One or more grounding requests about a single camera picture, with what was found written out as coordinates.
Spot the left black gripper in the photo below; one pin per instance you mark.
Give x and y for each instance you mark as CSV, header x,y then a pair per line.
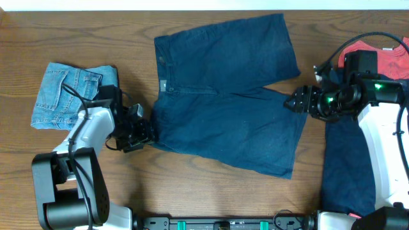
x,y
140,133

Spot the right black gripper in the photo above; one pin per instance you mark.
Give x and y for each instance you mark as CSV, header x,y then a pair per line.
x,y
310,102

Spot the dark navy blue shorts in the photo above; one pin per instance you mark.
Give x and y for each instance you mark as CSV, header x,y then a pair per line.
x,y
214,96

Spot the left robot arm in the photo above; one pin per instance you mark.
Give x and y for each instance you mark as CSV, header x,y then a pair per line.
x,y
69,186

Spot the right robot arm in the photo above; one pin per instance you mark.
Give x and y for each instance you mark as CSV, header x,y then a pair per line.
x,y
379,107

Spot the folded light blue denim shorts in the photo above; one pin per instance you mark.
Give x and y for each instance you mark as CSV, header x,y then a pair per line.
x,y
58,110

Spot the dark navy garment pile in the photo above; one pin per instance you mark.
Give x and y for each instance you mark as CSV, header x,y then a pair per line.
x,y
348,181

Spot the red t-shirt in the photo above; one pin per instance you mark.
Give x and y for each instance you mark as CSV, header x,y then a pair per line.
x,y
393,63

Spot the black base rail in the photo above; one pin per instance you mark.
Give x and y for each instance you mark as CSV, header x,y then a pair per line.
x,y
283,220

